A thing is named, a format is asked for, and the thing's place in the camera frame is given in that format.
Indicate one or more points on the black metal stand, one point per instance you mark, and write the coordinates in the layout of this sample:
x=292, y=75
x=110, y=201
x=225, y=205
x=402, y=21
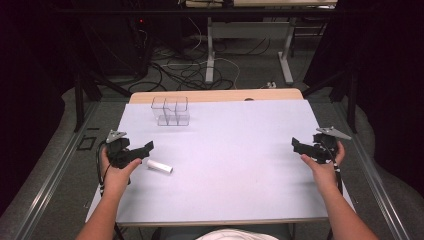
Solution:
x=83, y=93
x=346, y=90

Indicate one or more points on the white tube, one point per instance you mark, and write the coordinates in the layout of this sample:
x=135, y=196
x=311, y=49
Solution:
x=160, y=166

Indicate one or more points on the clear plastic organizer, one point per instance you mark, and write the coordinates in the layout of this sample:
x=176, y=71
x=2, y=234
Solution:
x=170, y=111

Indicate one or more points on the black horizontal bar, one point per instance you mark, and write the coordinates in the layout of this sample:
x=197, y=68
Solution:
x=166, y=12

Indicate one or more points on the person's left hand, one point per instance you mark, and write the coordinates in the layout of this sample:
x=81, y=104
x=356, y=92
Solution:
x=116, y=178

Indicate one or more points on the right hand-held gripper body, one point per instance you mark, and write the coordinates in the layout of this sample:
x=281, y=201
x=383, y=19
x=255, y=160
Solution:
x=325, y=145

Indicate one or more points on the white table sheet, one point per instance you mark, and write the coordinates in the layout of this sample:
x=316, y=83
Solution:
x=226, y=160

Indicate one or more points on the wooden table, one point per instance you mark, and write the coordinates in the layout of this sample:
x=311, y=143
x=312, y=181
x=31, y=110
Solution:
x=213, y=95

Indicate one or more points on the black computer tower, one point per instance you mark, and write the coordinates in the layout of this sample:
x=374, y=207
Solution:
x=116, y=46

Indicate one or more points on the person's white shirt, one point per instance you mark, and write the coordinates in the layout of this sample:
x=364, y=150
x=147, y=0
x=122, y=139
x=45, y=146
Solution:
x=236, y=235

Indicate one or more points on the metal floor rail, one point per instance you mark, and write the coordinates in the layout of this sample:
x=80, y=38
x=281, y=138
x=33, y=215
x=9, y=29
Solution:
x=50, y=173
x=376, y=180

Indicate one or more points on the person's right hand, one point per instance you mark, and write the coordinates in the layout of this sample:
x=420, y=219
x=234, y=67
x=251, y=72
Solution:
x=321, y=175

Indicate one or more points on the white-legged desk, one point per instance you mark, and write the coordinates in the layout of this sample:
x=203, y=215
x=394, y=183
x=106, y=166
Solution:
x=250, y=30

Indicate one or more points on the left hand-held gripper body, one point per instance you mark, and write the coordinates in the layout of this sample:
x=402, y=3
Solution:
x=117, y=151

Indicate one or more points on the white power plug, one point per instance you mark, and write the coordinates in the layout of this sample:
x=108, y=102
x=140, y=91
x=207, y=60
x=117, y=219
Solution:
x=271, y=84

